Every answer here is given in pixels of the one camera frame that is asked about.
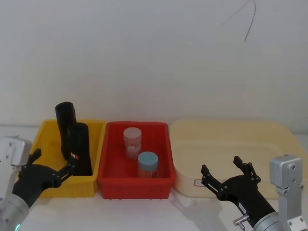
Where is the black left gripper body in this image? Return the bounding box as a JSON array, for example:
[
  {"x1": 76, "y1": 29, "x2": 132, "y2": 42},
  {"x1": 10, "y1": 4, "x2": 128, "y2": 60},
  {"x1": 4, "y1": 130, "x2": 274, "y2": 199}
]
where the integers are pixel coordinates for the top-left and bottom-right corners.
[{"x1": 12, "y1": 163, "x2": 61, "y2": 209}]

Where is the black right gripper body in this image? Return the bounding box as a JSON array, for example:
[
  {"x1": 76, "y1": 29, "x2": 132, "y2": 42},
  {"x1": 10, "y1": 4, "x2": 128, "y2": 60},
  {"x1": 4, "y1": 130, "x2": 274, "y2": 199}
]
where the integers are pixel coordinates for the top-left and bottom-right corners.
[{"x1": 217, "y1": 175, "x2": 276, "y2": 223}]

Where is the yellow plastic bin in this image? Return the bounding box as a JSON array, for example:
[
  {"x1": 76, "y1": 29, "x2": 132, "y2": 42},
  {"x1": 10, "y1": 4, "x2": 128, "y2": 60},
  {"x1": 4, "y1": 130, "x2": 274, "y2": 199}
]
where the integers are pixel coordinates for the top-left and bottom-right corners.
[{"x1": 30, "y1": 119, "x2": 107, "y2": 199}]

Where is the black bottle with red mark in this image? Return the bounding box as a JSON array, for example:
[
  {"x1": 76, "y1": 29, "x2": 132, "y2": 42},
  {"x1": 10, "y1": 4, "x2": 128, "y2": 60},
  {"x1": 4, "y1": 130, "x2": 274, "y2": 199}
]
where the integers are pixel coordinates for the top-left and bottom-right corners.
[{"x1": 67, "y1": 122, "x2": 93, "y2": 177}]

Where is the cream plastic bin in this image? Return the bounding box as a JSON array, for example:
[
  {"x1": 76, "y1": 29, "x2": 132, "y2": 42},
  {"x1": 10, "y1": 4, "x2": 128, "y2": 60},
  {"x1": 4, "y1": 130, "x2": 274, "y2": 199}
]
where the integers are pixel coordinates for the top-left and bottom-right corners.
[{"x1": 169, "y1": 119, "x2": 302, "y2": 199}]

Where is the tall black cylinder bottle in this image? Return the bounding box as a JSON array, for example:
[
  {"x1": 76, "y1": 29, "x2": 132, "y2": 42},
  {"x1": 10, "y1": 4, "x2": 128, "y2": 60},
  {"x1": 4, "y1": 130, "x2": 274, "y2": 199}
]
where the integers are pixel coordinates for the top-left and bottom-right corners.
[{"x1": 55, "y1": 102, "x2": 78, "y2": 161}]

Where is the red plastic bin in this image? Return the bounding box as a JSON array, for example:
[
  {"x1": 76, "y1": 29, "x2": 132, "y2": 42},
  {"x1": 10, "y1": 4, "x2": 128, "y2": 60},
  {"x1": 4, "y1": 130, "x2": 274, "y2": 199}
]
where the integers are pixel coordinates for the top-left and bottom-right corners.
[{"x1": 96, "y1": 121, "x2": 176, "y2": 200}]

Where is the clear jar with blue lid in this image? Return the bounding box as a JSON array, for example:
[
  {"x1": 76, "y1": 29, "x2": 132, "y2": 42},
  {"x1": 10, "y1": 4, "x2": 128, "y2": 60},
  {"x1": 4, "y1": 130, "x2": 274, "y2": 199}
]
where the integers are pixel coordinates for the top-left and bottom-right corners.
[{"x1": 137, "y1": 151, "x2": 159, "y2": 179}]

